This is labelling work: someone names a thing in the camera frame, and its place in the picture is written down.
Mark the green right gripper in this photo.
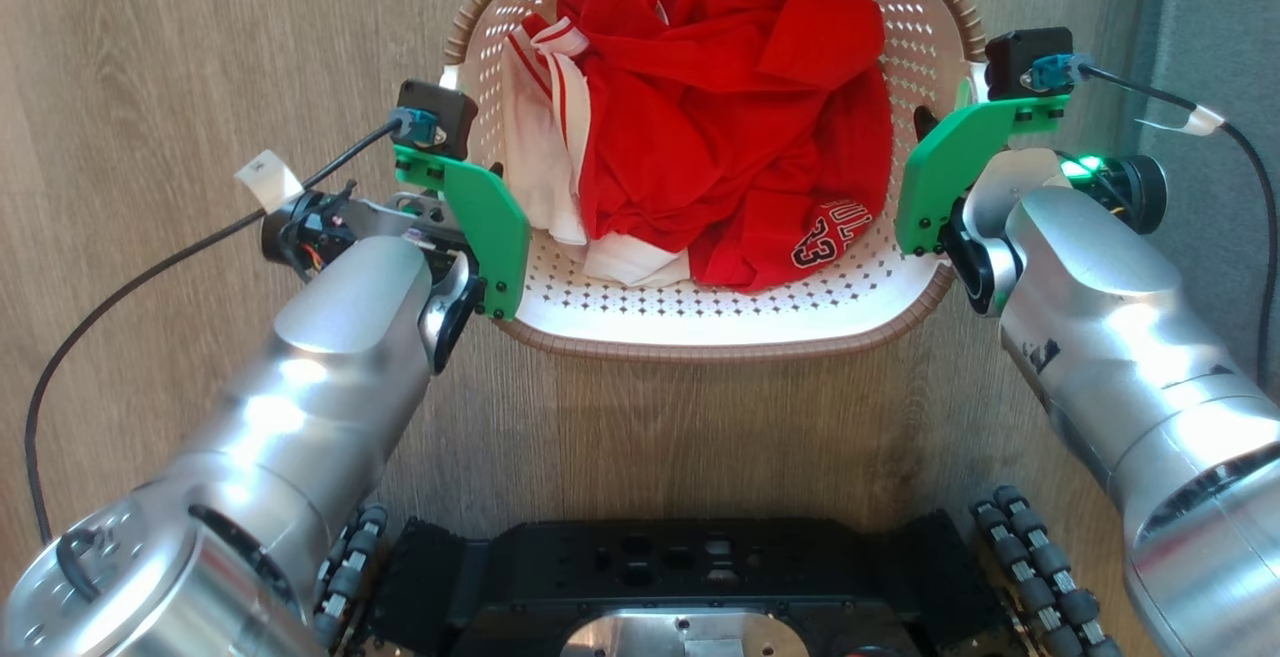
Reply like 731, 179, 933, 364
895, 94, 1072, 258

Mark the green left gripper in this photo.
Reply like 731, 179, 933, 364
393, 144, 532, 322

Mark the white laundry basket brown rim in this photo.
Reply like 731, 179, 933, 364
443, 0, 989, 363

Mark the white garment with red stripes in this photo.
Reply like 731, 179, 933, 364
500, 15, 691, 288

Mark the red basketball jersey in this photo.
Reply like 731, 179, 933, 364
527, 0, 894, 293

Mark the grey upholstered sofa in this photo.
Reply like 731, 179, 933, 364
1135, 0, 1280, 393

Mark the black roller wheel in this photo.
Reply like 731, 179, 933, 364
968, 484, 1124, 657
312, 504, 390, 650

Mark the white paper cable tag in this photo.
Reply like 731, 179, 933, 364
1136, 104, 1227, 137
234, 149, 305, 214

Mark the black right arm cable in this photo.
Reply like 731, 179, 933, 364
1030, 53, 1280, 363

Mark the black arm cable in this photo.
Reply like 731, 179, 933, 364
1030, 53, 1280, 363
24, 107, 441, 546

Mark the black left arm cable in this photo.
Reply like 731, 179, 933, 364
24, 107, 441, 546

